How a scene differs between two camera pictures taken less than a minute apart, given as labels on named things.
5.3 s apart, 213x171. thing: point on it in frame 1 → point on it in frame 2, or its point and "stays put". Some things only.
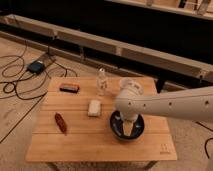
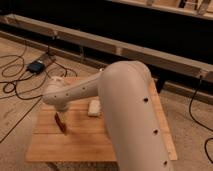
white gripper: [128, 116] → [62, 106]
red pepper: [61, 122] stays put
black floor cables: [28, 81] stays put
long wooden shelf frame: [198, 71] stays put
